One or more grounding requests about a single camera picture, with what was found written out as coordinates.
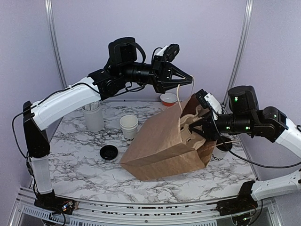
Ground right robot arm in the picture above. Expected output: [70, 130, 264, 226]
[189, 85, 301, 216]

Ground right aluminium frame post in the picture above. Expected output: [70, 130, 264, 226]
[227, 0, 254, 90]

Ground left aluminium frame post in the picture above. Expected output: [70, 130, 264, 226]
[45, 0, 68, 88]

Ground front aluminium rail base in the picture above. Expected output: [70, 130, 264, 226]
[8, 187, 283, 226]

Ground grey cylindrical canister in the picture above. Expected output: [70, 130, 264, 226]
[82, 101, 104, 132]

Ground white paper cup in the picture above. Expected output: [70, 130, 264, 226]
[211, 147, 229, 161]

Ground white sugar packets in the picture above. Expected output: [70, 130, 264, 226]
[83, 101, 99, 111]

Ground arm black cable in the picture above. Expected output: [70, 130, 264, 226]
[206, 103, 301, 168]
[11, 47, 146, 161]

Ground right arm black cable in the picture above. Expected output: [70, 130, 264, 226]
[206, 103, 301, 168]

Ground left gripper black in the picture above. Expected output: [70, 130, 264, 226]
[121, 54, 194, 93]

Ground aluminium frame post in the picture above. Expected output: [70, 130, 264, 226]
[227, 0, 254, 90]
[45, 0, 68, 88]

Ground brown pulp cup carrier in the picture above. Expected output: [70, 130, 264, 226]
[180, 105, 207, 150]

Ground orange white bowl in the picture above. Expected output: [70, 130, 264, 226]
[160, 92, 177, 107]

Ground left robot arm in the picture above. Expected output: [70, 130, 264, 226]
[21, 37, 193, 214]

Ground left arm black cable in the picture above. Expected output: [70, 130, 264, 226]
[11, 47, 146, 161]

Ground brown paper bag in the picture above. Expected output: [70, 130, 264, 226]
[119, 94, 217, 181]

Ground stack of white paper cups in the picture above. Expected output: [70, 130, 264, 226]
[119, 115, 139, 142]

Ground black plastic cup lid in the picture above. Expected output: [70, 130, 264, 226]
[216, 137, 233, 152]

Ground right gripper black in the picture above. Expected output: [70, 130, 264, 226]
[190, 109, 255, 142]

